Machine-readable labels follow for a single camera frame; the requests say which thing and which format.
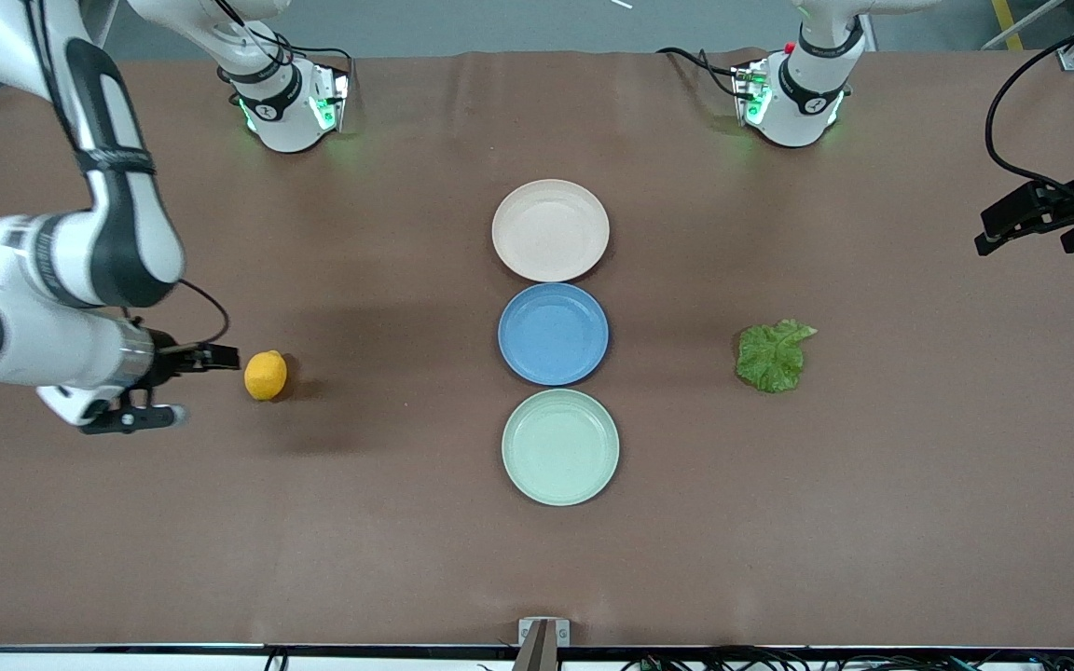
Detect yellow lemon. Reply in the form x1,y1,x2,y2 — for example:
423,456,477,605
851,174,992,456
244,350,288,402

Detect green lettuce leaf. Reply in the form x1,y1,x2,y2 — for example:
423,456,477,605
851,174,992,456
735,319,819,394

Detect brown table cover sheet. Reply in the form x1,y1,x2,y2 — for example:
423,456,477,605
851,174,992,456
0,48,1074,650

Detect blue round plate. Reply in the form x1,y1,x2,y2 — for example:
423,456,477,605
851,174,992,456
498,282,610,387

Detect light green round plate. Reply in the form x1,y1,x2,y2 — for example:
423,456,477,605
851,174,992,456
502,389,621,507

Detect beige round plate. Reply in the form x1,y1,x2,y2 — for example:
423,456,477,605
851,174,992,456
491,179,611,283

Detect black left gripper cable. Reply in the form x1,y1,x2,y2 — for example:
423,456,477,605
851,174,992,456
984,7,1074,192

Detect aluminium frame profile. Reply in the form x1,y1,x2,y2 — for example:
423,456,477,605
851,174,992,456
984,0,1074,73

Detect black left arm base cable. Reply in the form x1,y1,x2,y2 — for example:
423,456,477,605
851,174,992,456
655,46,745,100

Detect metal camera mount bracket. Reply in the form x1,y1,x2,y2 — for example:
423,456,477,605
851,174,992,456
513,617,571,671

